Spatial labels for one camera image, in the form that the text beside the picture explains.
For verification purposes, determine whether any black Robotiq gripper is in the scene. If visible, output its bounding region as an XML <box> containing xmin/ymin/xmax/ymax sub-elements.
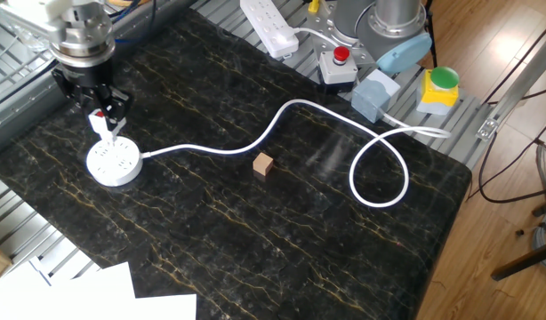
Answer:
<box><xmin>51</xmin><ymin>60</ymin><xmax>134</xmax><ymax>137</ymax></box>

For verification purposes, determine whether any white bulb holder red switch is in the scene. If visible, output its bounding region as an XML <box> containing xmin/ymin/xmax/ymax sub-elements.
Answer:
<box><xmin>87</xmin><ymin>108</ymin><xmax>127</xmax><ymax>144</ymax></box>

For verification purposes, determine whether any round white power socket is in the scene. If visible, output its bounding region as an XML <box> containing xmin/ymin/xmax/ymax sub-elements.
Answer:
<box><xmin>85</xmin><ymin>135</ymin><xmax>145</xmax><ymax>188</ymax></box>

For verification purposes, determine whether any clear glass cup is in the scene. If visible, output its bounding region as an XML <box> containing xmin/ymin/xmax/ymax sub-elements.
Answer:
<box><xmin>0</xmin><ymin>12</ymin><xmax>52</xmax><ymax>52</ymax></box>

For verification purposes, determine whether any small wooden cube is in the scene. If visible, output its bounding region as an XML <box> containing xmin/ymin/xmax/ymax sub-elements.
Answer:
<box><xmin>252</xmin><ymin>152</ymin><xmax>275</xmax><ymax>178</ymax></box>

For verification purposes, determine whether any white power strip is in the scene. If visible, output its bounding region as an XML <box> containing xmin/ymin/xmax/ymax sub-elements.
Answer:
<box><xmin>239</xmin><ymin>0</ymin><xmax>300</xmax><ymax>60</ymax></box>

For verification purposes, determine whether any printed white paper sheet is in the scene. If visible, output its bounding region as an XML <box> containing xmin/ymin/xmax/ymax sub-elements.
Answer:
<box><xmin>132</xmin><ymin>292</ymin><xmax>197</xmax><ymax>320</ymax></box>

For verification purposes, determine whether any grey box red button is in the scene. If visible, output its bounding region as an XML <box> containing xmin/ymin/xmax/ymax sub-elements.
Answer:
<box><xmin>317</xmin><ymin>45</ymin><xmax>359</xmax><ymax>94</ymax></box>

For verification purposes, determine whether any blue-grey junction box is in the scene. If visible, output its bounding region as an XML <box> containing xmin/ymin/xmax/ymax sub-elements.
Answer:
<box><xmin>350</xmin><ymin>68</ymin><xmax>402</xmax><ymax>124</ymax></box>

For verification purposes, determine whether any yellow box green button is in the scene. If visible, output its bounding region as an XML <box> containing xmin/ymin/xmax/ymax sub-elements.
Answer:
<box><xmin>415</xmin><ymin>66</ymin><xmax>461</xmax><ymax>116</ymax></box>

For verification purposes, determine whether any dark furniture leg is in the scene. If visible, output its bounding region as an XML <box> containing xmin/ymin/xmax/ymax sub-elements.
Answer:
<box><xmin>490</xmin><ymin>238</ymin><xmax>546</xmax><ymax>282</ymax></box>

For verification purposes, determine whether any black cable on rack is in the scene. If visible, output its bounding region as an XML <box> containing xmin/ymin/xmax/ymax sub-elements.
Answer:
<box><xmin>0</xmin><ymin>60</ymin><xmax>60</xmax><ymax>112</ymax></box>

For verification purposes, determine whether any blue cable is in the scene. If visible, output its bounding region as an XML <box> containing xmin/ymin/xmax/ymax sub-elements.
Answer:
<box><xmin>108</xmin><ymin>0</ymin><xmax>145</xmax><ymax>24</ymax></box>

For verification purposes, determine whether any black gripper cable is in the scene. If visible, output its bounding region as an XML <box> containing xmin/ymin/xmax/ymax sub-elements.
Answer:
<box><xmin>115</xmin><ymin>0</ymin><xmax>158</xmax><ymax>45</ymax></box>

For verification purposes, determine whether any white round socket cable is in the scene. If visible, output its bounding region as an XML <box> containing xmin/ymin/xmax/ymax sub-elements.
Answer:
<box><xmin>141</xmin><ymin>98</ymin><xmax>453</xmax><ymax>209</ymax></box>

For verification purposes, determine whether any white plug cable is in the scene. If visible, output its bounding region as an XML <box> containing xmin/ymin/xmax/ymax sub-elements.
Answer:
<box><xmin>294</xmin><ymin>26</ymin><xmax>343</xmax><ymax>49</ymax></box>

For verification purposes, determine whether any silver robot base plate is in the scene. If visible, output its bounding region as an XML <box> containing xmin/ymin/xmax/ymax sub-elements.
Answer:
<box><xmin>306</xmin><ymin>8</ymin><xmax>381</xmax><ymax>68</ymax></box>

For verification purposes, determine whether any black floor cable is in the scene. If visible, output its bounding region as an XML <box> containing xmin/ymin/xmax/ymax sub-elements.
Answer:
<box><xmin>466</xmin><ymin>113</ymin><xmax>546</xmax><ymax>205</ymax></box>

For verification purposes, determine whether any aluminium frame bar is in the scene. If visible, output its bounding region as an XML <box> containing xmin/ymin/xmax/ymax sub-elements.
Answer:
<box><xmin>475</xmin><ymin>26</ymin><xmax>546</xmax><ymax>142</ymax></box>

